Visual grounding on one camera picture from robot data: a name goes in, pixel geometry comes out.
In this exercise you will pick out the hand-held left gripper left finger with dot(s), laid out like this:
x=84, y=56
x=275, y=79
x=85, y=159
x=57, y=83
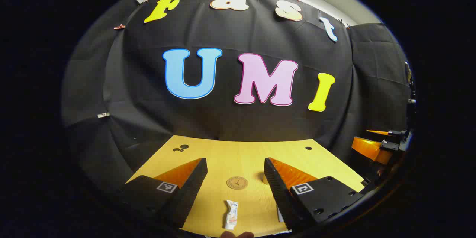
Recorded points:
x=189, y=193

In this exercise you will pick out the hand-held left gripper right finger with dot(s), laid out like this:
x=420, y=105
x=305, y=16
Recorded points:
x=282, y=197

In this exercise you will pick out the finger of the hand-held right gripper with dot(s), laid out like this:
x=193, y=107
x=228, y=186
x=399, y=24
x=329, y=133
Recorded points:
x=383, y=133
x=372, y=148

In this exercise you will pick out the light blue toothbrush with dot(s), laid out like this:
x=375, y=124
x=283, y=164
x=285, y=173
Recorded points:
x=280, y=216

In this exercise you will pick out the white toothpaste tube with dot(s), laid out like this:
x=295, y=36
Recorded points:
x=231, y=215

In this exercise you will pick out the round cork coaster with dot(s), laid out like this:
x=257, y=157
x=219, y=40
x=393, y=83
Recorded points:
x=237, y=182

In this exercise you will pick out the wooden desktop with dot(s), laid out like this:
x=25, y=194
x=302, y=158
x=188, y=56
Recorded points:
x=230, y=156

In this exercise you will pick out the black backdrop cloth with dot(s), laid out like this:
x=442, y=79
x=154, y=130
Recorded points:
x=230, y=119

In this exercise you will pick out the silver cloth clip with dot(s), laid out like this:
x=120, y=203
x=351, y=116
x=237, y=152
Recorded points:
x=103, y=115

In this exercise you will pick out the red cloth clip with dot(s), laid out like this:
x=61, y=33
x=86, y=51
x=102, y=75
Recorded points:
x=119, y=26

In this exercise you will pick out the small black bracket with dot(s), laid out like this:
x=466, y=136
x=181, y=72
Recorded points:
x=367, y=182

